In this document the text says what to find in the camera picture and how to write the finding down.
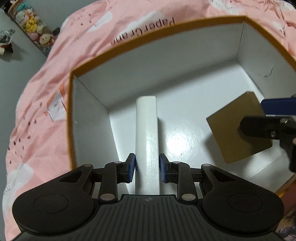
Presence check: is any white rectangular box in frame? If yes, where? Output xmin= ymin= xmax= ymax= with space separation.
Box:
xmin=135 ymin=96 xmax=160 ymax=195

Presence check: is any small gold cardboard box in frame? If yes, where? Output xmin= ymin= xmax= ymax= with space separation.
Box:
xmin=206 ymin=91 xmax=273 ymax=164

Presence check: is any large orange storage box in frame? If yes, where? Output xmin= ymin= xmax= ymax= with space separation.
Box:
xmin=67 ymin=16 xmax=295 ymax=194

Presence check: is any pink printed duvet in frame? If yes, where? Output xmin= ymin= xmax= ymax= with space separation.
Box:
xmin=2 ymin=1 xmax=295 ymax=240

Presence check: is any clothes pile on windowsill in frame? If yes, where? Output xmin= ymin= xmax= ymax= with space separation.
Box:
xmin=0 ymin=29 xmax=15 ymax=56

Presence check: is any hanging plush toy organizer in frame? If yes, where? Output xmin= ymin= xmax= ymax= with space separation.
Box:
xmin=1 ymin=1 xmax=60 ymax=56

